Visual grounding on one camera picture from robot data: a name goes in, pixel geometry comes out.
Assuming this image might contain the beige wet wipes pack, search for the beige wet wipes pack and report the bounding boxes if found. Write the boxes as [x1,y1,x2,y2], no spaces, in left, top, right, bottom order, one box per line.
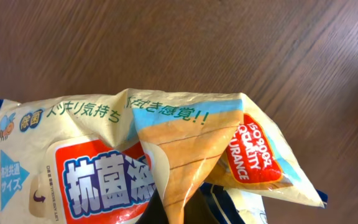
[0,89,328,223]

